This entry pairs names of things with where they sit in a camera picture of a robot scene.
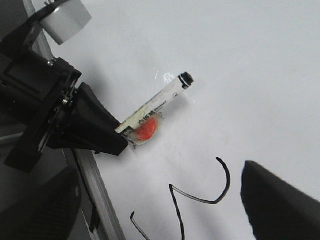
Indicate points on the white whiteboard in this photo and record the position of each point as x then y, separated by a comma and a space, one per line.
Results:
255, 96

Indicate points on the black whiteboard marker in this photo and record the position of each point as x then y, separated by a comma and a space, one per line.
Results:
143, 124

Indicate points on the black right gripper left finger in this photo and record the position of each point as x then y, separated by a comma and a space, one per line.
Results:
49, 213

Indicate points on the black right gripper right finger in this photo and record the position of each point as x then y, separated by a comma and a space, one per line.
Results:
275, 209

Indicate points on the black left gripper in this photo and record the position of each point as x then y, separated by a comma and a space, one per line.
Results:
34, 90

